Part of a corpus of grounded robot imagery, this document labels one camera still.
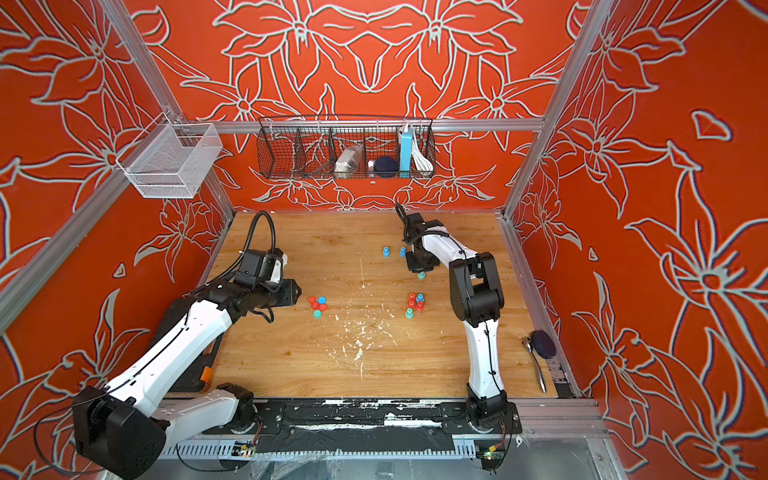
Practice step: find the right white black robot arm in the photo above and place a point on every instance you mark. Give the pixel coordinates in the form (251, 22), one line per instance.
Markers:
(476, 297)

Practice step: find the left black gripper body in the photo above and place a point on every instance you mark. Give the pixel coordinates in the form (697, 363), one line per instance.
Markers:
(285, 295)

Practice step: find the silver pouch in basket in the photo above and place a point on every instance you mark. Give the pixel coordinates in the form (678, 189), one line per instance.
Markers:
(348, 161)

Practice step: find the dark blue round object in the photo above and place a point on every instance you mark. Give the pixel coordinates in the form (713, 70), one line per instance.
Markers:
(386, 167)

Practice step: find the metal spoon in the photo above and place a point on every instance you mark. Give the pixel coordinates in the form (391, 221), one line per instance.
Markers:
(527, 344)

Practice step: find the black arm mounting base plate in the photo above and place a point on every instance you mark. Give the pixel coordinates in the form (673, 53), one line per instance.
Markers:
(371, 427)

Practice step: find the black wire wall basket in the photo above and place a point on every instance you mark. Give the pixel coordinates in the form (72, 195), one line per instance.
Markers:
(346, 147)

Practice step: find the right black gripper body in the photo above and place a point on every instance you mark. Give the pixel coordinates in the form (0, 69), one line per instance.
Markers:
(419, 261)

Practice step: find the dark blue round pad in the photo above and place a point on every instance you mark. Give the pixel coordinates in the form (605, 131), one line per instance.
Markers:
(543, 344)

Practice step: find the white wire mesh basket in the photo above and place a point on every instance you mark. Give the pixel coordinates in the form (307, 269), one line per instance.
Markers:
(172, 161)

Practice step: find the cluster of coloured stamp caps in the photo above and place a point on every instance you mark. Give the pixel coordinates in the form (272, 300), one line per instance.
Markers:
(319, 305)

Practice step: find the cluster of coloured stamps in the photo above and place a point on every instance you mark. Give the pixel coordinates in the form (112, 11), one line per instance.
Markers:
(415, 304)

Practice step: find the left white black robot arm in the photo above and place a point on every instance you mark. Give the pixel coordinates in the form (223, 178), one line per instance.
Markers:
(122, 427)

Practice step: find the light blue box in basket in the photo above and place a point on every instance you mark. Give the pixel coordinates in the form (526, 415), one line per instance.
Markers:
(405, 155)

